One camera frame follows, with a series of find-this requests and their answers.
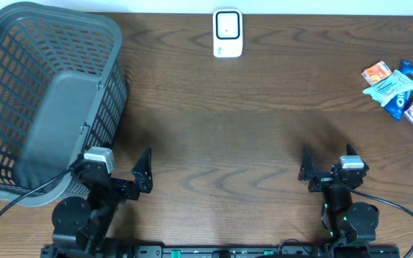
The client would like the blue Oreo cookie pack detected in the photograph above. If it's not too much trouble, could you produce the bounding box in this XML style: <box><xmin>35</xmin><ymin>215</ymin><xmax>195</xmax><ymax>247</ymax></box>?
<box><xmin>384</xmin><ymin>59</ymin><xmax>413</xmax><ymax>121</ymax></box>

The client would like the green wet wipes pack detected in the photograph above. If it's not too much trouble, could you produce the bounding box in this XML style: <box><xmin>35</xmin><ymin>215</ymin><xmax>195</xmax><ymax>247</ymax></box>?
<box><xmin>363</xmin><ymin>70</ymin><xmax>413</xmax><ymax>107</ymax></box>

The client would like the orange tissue pack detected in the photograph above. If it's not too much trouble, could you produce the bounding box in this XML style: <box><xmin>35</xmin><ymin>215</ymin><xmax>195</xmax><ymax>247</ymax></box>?
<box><xmin>361</xmin><ymin>61</ymin><xmax>392</xmax><ymax>86</ymax></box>

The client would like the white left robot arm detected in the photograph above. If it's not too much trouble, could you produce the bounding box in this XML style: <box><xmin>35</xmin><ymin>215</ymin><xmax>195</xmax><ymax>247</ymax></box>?
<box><xmin>41</xmin><ymin>147</ymin><xmax>153</xmax><ymax>257</ymax></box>

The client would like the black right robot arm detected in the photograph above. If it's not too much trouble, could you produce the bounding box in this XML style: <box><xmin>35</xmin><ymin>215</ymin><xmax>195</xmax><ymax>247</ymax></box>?
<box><xmin>298</xmin><ymin>144</ymin><xmax>379</xmax><ymax>244</ymax></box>

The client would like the white barcode scanner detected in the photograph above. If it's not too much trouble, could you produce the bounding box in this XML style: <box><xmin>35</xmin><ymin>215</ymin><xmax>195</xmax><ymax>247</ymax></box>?
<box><xmin>212</xmin><ymin>9</ymin><xmax>244</xmax><ymax>58</ymax></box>

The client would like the grey plastic basket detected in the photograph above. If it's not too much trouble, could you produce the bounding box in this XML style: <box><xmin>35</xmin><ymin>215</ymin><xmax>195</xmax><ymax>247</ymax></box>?
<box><xmin>0</xmin><ymin>2</ymin><xmax>128</xmax><ymax>206</ymax></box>

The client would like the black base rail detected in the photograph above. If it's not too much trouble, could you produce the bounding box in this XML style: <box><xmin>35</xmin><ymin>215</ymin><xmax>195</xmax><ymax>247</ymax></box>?
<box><xmin>41</xmin><ymin>244</ymin><xmax>401</xmax><ymax>258</ymax></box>

